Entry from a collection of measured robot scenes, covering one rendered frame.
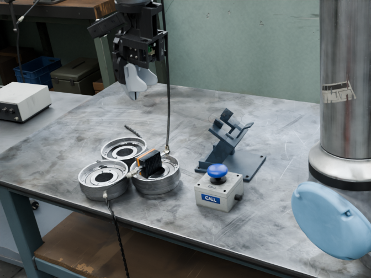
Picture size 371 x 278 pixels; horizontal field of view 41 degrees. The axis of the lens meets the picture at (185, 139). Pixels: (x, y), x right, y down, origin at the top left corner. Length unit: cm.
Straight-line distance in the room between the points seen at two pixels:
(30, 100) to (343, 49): 136
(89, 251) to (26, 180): 27
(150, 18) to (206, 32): 188
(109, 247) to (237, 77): 168
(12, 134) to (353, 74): 133
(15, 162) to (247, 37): 169
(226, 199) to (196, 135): 33
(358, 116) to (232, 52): 219
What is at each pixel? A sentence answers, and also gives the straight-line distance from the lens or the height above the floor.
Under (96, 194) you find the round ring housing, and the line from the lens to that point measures 103.
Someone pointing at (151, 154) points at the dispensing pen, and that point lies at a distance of 103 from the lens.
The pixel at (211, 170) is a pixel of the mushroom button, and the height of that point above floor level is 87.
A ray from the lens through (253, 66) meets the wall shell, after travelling 273.
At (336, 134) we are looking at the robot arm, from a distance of 61.
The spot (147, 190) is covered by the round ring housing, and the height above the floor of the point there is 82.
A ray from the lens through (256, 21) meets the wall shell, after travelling 264.
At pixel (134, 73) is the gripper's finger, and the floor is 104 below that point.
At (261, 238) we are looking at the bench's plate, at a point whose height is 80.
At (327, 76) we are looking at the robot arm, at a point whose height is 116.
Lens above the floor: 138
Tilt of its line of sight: 28 degrees down
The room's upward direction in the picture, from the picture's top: 7 degrees counter-clockwise
